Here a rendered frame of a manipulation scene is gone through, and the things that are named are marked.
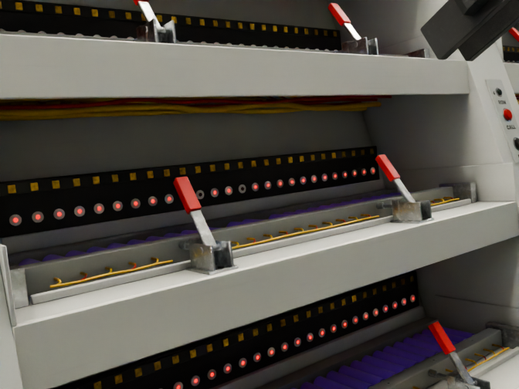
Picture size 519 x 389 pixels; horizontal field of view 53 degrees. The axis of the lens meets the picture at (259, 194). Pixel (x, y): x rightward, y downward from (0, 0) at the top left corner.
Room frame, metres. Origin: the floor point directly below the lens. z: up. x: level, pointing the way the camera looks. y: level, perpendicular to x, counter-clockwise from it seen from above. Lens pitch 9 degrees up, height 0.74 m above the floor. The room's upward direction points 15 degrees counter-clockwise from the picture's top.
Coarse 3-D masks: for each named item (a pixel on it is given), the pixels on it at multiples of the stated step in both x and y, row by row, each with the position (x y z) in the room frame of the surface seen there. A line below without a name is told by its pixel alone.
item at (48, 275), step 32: (416, 192) 0.68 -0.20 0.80; (448, 192) 0.71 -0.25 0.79; (256, 224) 0.52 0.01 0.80; (288, 224) 0.54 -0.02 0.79; (320, 224) 0.57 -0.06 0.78; (352, 224) 0.60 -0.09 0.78; (96, 256) 0.42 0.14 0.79; (128, 256) 0.44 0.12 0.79; (160, 256) 0.46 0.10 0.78; (32, 288) 0.39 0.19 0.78
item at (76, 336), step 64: (320, 192) 0.72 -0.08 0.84; (512, 192) 0.68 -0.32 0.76; (0, 256) 0.31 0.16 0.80; (256, 256) 0.47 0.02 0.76; (320, 256) 0.47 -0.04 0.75; (384, 256) 0.53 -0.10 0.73; (448, 256) 0.59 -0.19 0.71; (64, 320) 0.34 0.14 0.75; (128, 320) 0.36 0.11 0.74; (192, 320) 0.40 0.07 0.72; (256, 320) 0.43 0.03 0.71
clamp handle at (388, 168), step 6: (378, 156) 0.60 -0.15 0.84; (384, 156) 0.60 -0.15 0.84; (378, 162) 0.60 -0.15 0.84; (384, 162) 0.60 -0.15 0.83; (390, 162) 0.60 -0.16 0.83; (384, 168) 0.60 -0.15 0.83; (390, 168) 0.60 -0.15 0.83; (390, 174) 0.59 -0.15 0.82; (396, 174) 0.60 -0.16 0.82; (390, 180) 0.60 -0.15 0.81; (396, 180) 0.59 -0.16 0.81; (396, 186) 0.59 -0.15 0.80; (402, 186) 0.59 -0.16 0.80; (402, 192) 0.59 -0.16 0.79; (408, 192) 0.59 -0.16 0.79; (408, 198) 0.59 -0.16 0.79
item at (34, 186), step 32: (256, 160) 0.65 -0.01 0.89; (288, 160) 0.68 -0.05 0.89; (320, 160) 0.72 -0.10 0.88; (352, 160) 0.76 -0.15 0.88; (0, 192) 0.47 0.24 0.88; (32, 192) 0.49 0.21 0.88; (64, 192) 0.51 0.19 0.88; (96, 192) 0.53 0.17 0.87; (128, 192) 0.55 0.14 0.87; (160, 192) 0.58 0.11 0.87; (224, 192) 0.63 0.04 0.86; (256, 192) 0.66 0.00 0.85; (288, 192) 0.69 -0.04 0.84; (0, 224) 0.48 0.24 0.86; (32, 224) 0.50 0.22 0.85; (64, 224) 0.52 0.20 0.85
